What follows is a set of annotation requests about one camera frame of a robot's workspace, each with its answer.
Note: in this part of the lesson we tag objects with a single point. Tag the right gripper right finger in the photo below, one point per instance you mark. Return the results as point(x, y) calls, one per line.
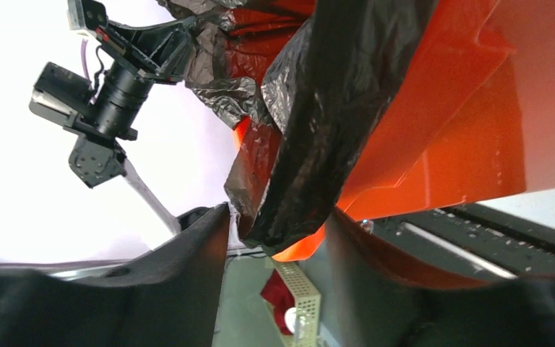
point(387, 297)

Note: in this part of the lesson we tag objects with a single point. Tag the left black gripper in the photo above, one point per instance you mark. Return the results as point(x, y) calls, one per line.
point(159, 53)

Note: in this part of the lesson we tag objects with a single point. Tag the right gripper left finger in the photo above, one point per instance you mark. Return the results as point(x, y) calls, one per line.
point(167, 297)

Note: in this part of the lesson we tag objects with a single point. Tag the black plastic trash bag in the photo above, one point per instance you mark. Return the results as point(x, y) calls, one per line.
point(310, 80)

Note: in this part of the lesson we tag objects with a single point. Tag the orange plastic trash bin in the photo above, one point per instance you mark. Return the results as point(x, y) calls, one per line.
point(474, 119)

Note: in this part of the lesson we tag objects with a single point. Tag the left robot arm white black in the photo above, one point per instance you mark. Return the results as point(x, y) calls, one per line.
point(101, 110)

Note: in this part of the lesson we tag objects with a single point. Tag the perforated beige cable duct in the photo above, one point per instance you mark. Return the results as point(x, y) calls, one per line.
point(292, 303)

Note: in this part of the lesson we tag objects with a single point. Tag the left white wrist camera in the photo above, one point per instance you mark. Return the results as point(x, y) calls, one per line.
point(86, 16)

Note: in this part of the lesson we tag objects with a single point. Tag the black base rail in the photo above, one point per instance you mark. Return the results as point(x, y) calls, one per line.
point(471, 240)

